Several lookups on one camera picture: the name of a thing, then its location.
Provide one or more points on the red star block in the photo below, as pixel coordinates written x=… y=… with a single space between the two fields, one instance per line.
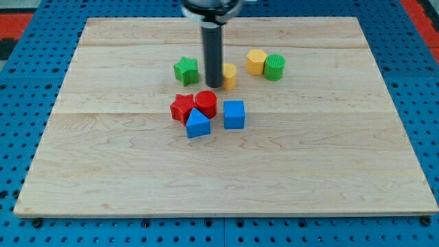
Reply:
x=181 y=107

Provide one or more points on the yellow heart block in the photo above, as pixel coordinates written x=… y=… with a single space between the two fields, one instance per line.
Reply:
x=229 y=76

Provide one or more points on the green star block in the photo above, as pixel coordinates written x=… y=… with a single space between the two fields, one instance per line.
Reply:
x=186 y=71

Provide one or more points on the blue cube block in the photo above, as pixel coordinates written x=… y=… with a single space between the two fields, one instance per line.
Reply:
x=234 y=114

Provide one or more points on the blue triangle block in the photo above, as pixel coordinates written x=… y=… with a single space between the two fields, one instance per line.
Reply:
x=197 y=124

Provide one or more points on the red cylinder block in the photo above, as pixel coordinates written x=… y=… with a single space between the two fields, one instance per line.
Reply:
x=206 y=103

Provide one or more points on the yellow hexagon block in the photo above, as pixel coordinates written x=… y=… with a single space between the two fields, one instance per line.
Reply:
x=256 y=61

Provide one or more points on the green cylinder block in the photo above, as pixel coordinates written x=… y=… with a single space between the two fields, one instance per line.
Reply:
x=274 y=67

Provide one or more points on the light wooden board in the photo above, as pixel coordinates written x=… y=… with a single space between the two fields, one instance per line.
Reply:
x=323 y=141

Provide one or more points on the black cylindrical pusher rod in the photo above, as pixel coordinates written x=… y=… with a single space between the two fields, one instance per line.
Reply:
x=213 y=56

